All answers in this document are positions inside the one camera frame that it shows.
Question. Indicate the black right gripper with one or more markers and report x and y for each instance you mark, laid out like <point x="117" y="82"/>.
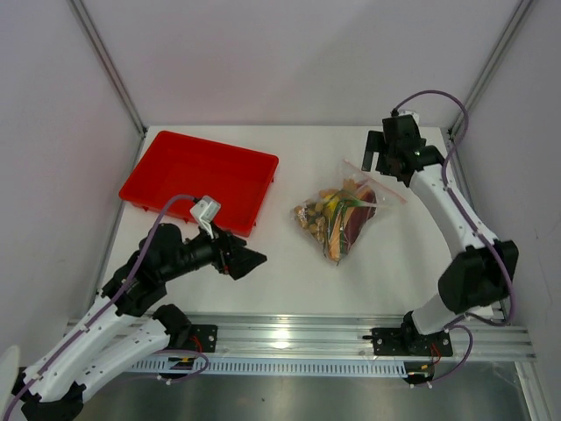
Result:
<point x="375" y="144"/>

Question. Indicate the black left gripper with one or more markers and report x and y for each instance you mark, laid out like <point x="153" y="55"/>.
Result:
<point x="231" y="254"/>

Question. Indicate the yellow mango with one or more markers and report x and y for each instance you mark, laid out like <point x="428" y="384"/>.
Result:
<point x="330" y="203"/>

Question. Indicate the longan bunch with leaves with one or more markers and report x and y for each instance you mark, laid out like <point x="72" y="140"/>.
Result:
<point x="336" y="232"/>

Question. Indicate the clear zip bag pink dots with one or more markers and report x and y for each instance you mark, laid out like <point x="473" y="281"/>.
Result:
<point x="386" y="200"/>

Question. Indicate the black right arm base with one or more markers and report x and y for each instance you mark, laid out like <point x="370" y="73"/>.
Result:
<point x="405" y="340"/>

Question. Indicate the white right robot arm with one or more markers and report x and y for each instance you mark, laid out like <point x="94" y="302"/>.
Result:
<point x="482" y="266"/>

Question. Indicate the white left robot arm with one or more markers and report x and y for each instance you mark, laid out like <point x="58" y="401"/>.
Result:
<point x="58" y="385"/>

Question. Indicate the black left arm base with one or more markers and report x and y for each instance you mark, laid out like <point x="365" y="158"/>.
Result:
<point x="193" y="337"/>

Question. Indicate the red plastic bin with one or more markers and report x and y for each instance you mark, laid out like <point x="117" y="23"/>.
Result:
<point x="236" y="177"/>

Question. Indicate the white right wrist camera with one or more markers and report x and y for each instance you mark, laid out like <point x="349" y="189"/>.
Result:
<point x="401" y="113"/>

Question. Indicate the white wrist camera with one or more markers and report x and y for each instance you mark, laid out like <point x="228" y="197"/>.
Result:
<point x="401" y="113"/>
<point x="203" y="212"/>

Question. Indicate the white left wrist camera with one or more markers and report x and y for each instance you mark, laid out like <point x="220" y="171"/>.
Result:
<point x="203" y="212"/>

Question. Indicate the white slotted cable duct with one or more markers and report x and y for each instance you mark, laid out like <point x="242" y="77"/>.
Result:
<point x="215" y="365"/>

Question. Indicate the aluminium mounting rail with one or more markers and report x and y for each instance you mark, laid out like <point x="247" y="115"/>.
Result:
<point x="350" y="338"/>

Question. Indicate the aluminium frame post right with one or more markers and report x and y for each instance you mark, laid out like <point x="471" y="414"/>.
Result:
<point x="515" y="22"/>

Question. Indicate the aluminium frame post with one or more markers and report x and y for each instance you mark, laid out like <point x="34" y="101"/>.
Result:
<point x="515" y="22"/>
<point x="102" y="53"/>

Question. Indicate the aluminium frame post left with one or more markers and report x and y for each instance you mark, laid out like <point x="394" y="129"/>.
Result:
<point x="102" y="53"/>

